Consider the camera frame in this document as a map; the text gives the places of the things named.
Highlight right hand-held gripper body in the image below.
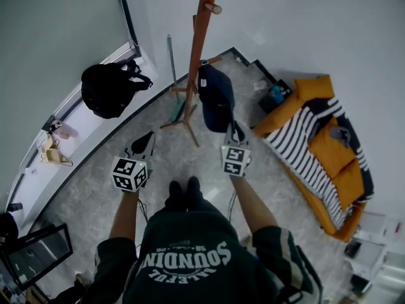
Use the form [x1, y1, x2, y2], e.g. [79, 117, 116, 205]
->
[220, 128, 252, 177]

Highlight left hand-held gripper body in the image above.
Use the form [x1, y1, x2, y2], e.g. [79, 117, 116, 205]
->
[112, 132, 156, 193]

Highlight dark navy cap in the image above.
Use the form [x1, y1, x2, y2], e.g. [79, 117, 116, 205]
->
[197, 64, 237, 134]

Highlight brown wooden coat rack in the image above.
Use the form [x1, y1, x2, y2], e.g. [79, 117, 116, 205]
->
[159, 0, 224, 148]

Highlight person's left forearm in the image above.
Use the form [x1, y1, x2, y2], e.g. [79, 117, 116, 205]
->
[109, 189, 142, 244]

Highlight person's right forearm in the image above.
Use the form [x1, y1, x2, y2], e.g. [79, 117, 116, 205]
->
[228, 173, 280, 236]

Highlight orange sofa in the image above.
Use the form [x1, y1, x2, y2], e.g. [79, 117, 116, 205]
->
[252, 73, 375, 243]

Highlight black bin with blue contents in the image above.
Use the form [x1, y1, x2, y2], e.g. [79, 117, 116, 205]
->
[257, 79, 297, 114]

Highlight person's black trousers and shoes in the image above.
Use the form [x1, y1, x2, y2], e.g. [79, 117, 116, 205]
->
[163, 175, 216, 215]

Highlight black and white striped blanket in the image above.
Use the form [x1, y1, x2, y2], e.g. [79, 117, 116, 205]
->
[263, 96, 375, 231]

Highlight white window ledge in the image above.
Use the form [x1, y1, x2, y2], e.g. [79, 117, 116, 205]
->
[5, 41, 159, 207]

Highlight black backpack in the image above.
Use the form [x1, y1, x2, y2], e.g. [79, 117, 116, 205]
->
[80, 60, 154, 120]

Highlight pink bottle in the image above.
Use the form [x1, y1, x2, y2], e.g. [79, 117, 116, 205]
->
[48, 120, 79, 141]

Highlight orange cushion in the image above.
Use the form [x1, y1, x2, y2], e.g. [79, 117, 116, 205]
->
[308, 117, 358, 179]
[331, 159, 365, 212]
[293, 73, 336, 103]

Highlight grey cloth item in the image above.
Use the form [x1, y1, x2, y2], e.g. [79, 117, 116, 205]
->
[330, 125, 352, 148]

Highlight person's green printed shirt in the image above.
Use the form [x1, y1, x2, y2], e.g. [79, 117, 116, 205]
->
[89, 210, 324, 304]

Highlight black framed glass panel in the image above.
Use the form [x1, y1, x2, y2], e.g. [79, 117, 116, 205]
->
[0, 222, 74, 291]

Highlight white storage shelf unit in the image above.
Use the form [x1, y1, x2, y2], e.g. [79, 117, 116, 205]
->
[342, 212, 405, 298]

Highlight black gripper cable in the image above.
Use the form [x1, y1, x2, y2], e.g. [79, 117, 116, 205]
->
[227, 191, 239, 220]
[136, 197, 150, 225]

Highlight green broom with grey handle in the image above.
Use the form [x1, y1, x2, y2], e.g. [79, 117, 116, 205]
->
[166, 34, 188, 123]

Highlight black window frame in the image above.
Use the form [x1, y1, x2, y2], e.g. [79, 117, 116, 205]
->
[113, 0, 140, 58]

